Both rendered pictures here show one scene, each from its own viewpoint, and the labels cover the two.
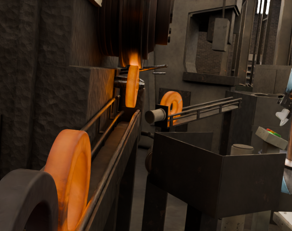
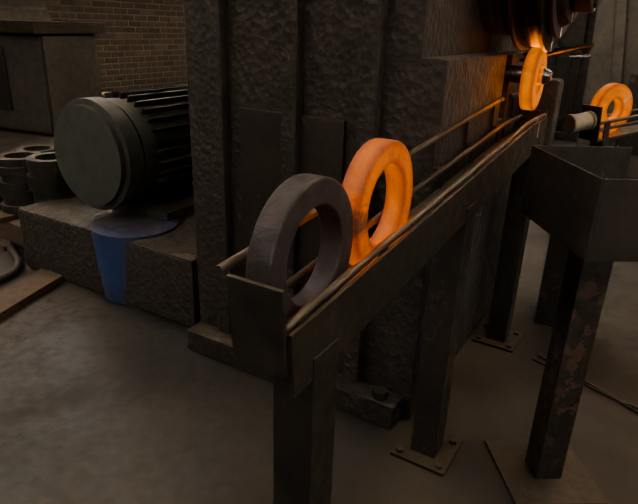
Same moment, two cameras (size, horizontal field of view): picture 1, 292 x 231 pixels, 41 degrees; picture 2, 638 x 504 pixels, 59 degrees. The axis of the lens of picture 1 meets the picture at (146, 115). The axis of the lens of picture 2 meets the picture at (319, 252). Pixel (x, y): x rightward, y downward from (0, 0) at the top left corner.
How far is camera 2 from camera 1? 0.25 m
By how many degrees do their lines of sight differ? 31
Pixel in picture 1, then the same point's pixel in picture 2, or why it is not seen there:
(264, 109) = not seen: outside the picture
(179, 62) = not seen: outside the picture
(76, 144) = (379, 154)
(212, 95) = not seen: outside the picture
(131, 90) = (527, 84)
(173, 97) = (614, 92)
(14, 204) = (289, 200)
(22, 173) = (304, 177)
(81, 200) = (398, 216)
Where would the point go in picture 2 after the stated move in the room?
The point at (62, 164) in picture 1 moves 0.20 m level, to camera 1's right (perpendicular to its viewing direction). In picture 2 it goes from (360, 173) to (520, 199)
